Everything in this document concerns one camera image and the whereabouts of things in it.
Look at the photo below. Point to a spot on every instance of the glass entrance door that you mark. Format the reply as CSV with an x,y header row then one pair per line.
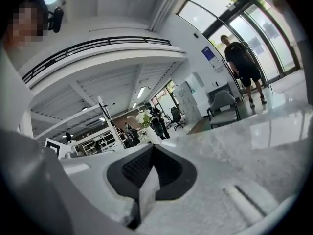
x,y
264,40

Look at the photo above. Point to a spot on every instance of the grey metal lockers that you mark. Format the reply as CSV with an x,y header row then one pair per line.
x,y
188,101

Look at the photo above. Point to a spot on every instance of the white shelf unit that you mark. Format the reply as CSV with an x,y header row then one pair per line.
x,y
97,142

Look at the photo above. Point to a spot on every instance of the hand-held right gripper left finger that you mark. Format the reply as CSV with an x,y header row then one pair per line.
x,y
117,175

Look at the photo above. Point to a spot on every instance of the black head-worn camera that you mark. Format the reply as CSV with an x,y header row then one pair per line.
x,y
58,19

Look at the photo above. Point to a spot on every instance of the black office chair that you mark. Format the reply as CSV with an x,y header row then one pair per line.
x,y
176,116

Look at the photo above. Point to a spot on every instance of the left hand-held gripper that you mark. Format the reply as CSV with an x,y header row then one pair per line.
x,y
52,147

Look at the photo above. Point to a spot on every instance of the person's white shirt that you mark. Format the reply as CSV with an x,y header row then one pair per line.
x,y
13,94

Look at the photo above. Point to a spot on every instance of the black balcony railing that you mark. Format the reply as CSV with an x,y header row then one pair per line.
x,y
97,43

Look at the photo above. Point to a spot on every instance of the grey armchair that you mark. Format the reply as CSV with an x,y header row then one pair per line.
x,y
222,101

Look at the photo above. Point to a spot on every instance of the blue wall poster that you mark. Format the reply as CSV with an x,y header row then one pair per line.
x,y
209,54

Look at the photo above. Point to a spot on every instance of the white flower bouquet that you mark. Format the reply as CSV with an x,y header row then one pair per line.
x,y
143,117

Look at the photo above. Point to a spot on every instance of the long ceiling tube light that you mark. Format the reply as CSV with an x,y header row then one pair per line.
x,y
141,92

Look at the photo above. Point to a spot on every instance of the grey marble table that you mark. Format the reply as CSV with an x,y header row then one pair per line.
x,y
220,155

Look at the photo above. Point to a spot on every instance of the white vase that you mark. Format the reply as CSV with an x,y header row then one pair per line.
x,y
152,134

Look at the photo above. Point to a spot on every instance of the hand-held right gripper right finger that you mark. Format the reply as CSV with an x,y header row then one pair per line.
x,y
182,177

